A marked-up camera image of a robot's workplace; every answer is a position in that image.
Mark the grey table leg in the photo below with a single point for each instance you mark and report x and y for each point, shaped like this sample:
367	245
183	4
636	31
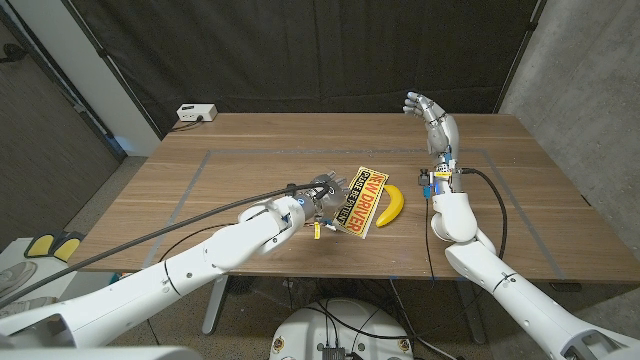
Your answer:
472	325
215	305

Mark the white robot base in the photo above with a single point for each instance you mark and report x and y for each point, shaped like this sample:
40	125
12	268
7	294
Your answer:
305	330

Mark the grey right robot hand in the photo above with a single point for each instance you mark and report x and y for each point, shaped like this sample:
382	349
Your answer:
442	132

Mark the black backdrop stand pole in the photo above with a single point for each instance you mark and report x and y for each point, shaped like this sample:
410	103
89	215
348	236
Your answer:
532	24
103	52

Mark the white power outlet box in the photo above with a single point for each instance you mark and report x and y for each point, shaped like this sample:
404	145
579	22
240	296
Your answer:
196	112

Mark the grey white sneaker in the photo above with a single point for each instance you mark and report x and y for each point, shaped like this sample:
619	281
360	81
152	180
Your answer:
30	305
17	275

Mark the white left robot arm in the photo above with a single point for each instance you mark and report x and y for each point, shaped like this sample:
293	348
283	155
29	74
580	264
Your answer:
175	280

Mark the black backdrop curtain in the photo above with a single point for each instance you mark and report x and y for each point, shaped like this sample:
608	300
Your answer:
250	55

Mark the yellow banana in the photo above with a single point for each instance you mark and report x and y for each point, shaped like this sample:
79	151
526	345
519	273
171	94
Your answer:
392	205

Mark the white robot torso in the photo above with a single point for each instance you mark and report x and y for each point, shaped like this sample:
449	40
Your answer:
100	354

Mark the yellow black foot pedal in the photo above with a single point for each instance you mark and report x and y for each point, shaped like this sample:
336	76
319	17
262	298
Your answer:
41	245
67	247

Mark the yellow new driver bumper sticker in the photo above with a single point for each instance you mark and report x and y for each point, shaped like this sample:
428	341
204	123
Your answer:
362	202

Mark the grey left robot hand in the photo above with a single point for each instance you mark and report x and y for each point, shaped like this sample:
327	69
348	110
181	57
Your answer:
332	197

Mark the blue and white connectors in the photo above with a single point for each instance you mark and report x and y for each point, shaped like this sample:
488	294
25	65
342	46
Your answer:
428	240

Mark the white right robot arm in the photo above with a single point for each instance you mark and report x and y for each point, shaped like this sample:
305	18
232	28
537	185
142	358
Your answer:
510	295

